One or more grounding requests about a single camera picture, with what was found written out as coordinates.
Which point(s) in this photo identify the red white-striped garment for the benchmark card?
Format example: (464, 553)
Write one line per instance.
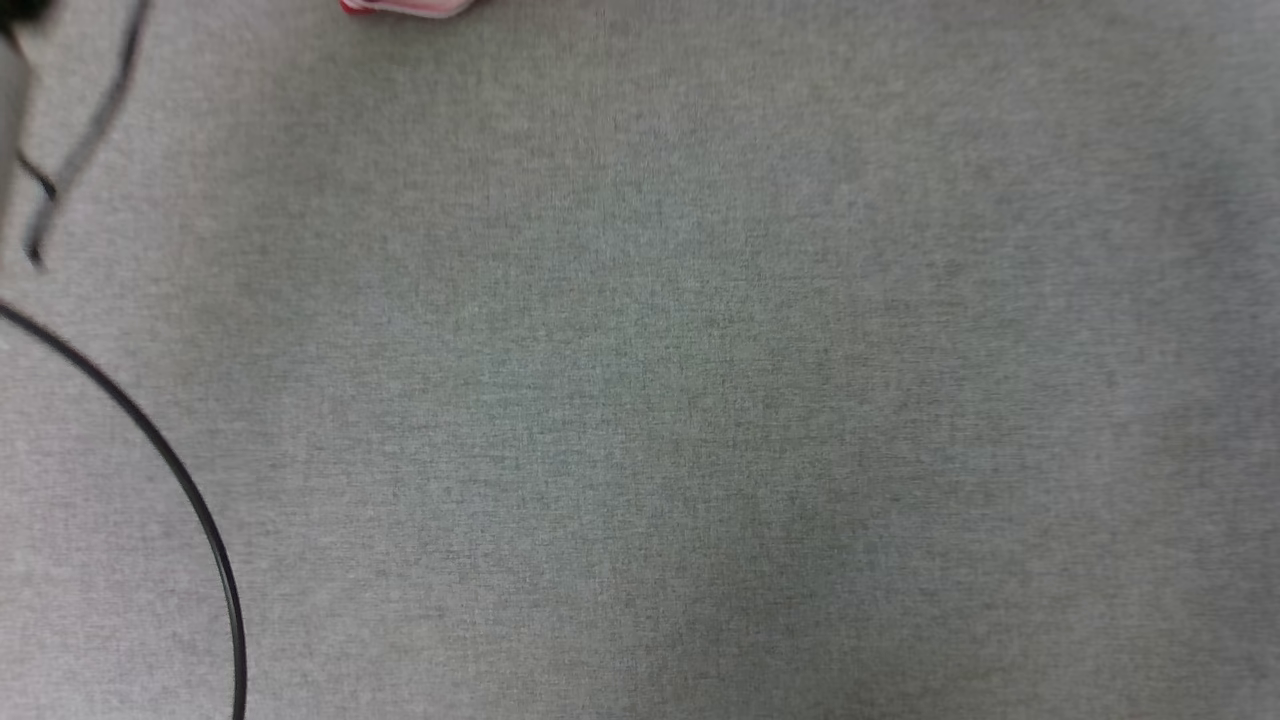
(405, 6)

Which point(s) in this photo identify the grey fabric sofa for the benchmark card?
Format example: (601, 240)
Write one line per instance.
(700, 400)

